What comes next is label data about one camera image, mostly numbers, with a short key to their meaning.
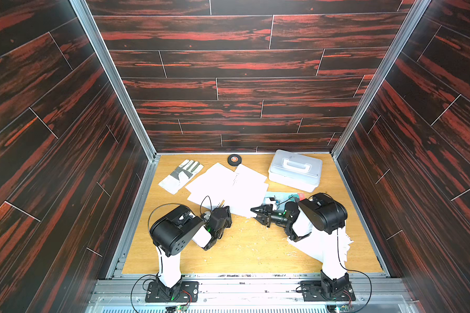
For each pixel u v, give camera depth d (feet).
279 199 3.24
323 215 1.85
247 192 3.41
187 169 3.67
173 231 1.67
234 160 3.89
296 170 3.21
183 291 2.41
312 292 2.40
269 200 3.09
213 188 3.44
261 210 2.90
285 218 2.71
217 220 2.40
